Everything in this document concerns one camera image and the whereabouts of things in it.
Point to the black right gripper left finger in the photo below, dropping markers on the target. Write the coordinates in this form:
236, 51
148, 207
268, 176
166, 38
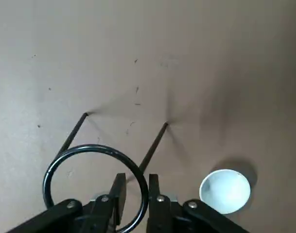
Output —
99, 213

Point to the white porcelain crucible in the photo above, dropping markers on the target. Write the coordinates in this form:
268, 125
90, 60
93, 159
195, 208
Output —
225, 191

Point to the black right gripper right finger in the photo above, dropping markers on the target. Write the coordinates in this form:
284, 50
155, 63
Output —
167, 216

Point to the black metal tripod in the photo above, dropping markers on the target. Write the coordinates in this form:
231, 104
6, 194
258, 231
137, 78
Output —
94, 147

